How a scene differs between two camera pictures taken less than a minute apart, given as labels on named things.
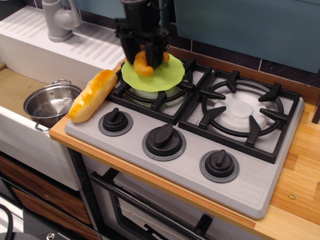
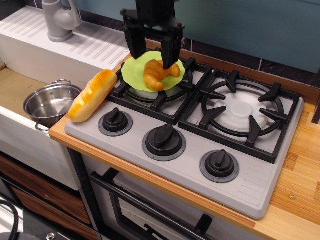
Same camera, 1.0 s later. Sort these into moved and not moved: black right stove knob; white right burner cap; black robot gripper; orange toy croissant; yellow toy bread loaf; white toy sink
Moved: black robot gripper; orange toy croissant
Not moved: black right stove knob; white toy sink; white right burner cap; yellow toy bread loaf
